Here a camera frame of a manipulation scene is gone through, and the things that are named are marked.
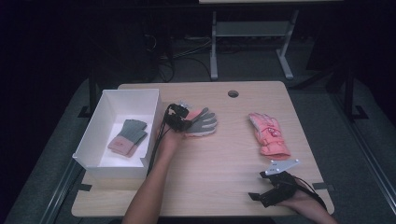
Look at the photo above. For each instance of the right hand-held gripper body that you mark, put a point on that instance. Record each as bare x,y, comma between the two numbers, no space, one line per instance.
280,186

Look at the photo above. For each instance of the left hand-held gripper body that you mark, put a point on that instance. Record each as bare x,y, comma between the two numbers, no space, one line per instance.
177,119

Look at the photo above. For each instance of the pink glove with grey palm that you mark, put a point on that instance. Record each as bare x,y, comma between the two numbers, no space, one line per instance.
202,123

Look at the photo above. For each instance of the white box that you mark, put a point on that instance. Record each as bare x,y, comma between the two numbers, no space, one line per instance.
124,102

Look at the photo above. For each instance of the person's left hand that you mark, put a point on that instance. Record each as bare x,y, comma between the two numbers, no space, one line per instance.
171,140

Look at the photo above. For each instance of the person's right hand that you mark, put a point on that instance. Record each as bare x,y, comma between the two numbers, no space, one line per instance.
299,200

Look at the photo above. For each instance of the pink padded ski glove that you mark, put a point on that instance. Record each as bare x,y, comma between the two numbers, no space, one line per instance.
269,137

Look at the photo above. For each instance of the black floor stand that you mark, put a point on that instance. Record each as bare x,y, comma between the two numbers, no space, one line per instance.
92,93
350,93

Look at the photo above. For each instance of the grey metal stand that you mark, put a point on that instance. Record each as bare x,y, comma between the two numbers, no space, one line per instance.
252,29

